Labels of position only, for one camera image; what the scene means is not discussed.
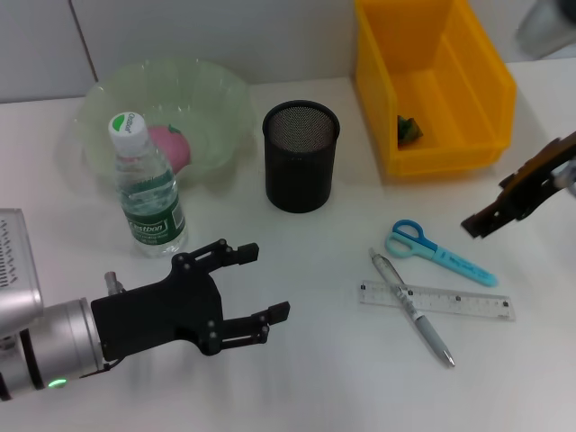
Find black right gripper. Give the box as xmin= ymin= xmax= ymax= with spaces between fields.
xmin=460 ymin=130 xmax=576 ymax=240

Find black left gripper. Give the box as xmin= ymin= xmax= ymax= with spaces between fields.
xmin=90 ymin=238 xmax=292 ymax=362

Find blue scissors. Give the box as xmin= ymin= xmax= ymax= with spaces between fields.
xmin=385 ymin=219 xmax=500 ymax=287

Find clear green-label water bottle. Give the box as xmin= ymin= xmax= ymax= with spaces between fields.
xmin=107 ymin=111 xmax=189 ymax=258

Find pink toy peach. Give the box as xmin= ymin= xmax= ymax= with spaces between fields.
xmin=146 ymin=123 xmax=191 ymax=176

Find clear plastic ruler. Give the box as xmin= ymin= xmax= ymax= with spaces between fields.
xmin=358 ymin=278 xmax=518 ymax=321

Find grey clear ballpoint pen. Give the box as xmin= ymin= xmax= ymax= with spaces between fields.
xmin=368 ymin=247 xmax=456 ymax=369

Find black mesh pen holder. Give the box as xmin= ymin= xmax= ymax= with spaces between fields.
xmin=262 ymin=101 xmax=341 ymax=212

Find translucent green fruit plate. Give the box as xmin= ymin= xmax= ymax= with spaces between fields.
xmin=74 ymin=56 xmax=253 ymax=188

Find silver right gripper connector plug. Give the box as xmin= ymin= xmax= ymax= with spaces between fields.
xmin=553 ymin=161 xmax=576 ymax=197

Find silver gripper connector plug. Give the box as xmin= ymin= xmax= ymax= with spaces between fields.
xmin=103 ymin=271 xmax=127 ymax=293
xmin=553 ymin=161 xmax=576 ymax=197

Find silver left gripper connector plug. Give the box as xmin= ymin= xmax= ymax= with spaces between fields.
xmin=103 ymin=271 xmax=127 ymax=293

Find yellow plastic bin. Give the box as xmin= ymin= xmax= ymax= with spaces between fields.
xmin=354 ymin=0 xmax=518 ymax=177

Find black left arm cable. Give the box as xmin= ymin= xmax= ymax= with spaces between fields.
xmin=78 ymin=359 xmax=122 ymax=381

